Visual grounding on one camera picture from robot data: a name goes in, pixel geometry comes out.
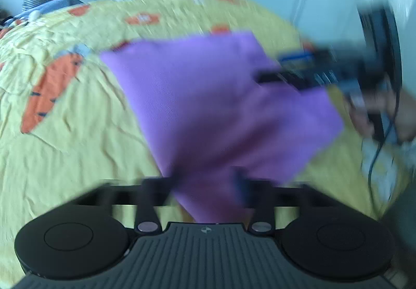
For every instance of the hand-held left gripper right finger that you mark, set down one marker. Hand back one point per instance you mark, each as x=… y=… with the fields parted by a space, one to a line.
x=242 y=185

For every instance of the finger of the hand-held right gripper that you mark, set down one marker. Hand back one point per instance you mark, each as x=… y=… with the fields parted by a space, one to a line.
x=286 y=78
x=297 y=59

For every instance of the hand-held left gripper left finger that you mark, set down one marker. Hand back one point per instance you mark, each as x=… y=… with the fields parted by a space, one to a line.
x=156 y=192

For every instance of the purple shirt with red collar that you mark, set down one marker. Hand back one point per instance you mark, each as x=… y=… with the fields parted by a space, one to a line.
x=201 y=107

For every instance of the person's right hand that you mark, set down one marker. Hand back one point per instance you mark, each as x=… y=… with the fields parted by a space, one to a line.
x=404 y=116

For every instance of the yellow carrot print bed sheet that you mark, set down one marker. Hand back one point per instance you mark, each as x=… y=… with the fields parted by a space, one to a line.
x=81 y=133

